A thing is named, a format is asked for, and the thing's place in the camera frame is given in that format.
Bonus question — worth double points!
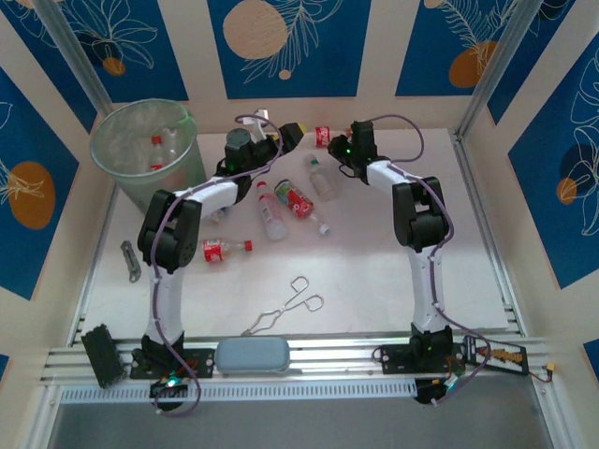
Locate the metal clip tool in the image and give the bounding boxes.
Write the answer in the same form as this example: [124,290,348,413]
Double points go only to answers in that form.
[120,239,143,284]

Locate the colourful red label bottle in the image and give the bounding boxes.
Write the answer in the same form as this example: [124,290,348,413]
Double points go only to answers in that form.
[273,179,331,236]

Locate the translucent green waste bin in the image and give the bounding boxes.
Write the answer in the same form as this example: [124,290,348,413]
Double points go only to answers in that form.
[89,97,208,215]

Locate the white slotted cable duct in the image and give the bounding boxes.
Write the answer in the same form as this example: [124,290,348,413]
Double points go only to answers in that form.
[59,379,418,406]

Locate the Coca-Cola bottle with red cap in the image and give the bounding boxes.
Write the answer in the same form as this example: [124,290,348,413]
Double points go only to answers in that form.
[201,237,255,264]

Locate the metal wire tongs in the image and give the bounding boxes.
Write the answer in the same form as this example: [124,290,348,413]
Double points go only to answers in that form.
[241,275,325,338]

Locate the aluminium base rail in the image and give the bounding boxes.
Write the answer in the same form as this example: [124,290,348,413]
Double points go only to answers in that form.
[39,332,562,388]

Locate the clear bottle with green band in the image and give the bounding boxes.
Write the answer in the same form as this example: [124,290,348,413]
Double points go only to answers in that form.
[305,155,340,203]

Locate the aluminium table side rail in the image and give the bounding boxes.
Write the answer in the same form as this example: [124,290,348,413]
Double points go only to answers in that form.
[67,186,121,348]
[450,132,529,337]

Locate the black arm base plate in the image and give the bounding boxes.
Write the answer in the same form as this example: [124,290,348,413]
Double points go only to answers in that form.
[380,343,465,376]
[129,347,217,381]

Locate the aluminium frame post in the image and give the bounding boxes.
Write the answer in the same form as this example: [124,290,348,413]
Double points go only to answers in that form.
[33,0,114,105]
[457,0,540,142]

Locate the black ribbed block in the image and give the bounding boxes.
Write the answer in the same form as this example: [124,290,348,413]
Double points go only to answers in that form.
[80,322,127,390]

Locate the black power distribution board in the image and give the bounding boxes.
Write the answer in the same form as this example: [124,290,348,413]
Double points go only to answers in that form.
[461,335,533,376]

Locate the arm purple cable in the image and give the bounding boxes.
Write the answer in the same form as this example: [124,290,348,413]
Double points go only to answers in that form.
[150,113,286,418]
[373,113,491,407]

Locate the small LED circuit board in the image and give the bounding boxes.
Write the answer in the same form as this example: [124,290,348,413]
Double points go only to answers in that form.
[149,371,191,399]
[415,373,465,407]

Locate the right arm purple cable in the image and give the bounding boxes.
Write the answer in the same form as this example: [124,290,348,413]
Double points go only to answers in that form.
[373,113,491,407]

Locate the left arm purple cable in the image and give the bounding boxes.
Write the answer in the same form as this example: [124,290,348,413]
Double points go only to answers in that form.
[150,113,286,418]

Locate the yellow connector with wires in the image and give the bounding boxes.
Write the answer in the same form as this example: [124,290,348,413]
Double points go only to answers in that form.
[528,361,561,384]

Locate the tall clear bottle red cap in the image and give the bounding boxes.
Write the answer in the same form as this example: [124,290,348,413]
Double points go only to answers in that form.
[256,181,288,242]

